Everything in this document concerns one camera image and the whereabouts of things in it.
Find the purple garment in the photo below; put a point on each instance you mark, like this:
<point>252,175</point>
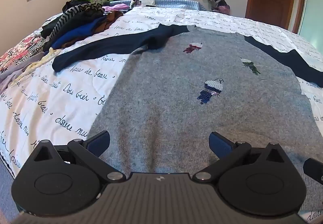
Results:
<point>116,7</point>

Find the lilac cloth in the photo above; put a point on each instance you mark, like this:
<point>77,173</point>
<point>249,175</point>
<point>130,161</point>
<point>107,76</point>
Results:
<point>12,75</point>

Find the brown garment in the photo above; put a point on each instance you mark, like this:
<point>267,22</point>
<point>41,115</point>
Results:
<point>113,18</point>

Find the white script-print quilt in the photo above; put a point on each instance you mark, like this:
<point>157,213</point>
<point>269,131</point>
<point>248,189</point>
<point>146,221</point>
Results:
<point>63,82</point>

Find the white crumpled garment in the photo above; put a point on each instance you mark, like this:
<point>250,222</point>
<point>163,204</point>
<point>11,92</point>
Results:
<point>146,0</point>

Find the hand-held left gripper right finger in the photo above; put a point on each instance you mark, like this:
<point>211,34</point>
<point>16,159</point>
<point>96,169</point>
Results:
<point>219,144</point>

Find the grey sweater with navy sleeves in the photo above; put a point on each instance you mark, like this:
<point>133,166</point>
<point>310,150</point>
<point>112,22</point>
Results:
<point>164,87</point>

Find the pale yellow cloth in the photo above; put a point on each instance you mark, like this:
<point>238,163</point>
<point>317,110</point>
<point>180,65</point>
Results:
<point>37,65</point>

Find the royal blue garment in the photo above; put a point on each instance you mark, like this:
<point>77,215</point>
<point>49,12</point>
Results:
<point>75,32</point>

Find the red floral blanket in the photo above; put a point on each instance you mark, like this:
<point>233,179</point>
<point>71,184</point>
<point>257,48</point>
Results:
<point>22,50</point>

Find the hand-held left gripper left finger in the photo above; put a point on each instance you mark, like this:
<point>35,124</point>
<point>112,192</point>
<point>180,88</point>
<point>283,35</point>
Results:
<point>98,143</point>

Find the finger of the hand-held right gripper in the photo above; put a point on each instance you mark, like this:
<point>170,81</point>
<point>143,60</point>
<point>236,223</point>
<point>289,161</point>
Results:
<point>314,169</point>

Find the black white striped garment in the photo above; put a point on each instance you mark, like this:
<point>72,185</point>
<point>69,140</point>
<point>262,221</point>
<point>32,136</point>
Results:
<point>65,18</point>

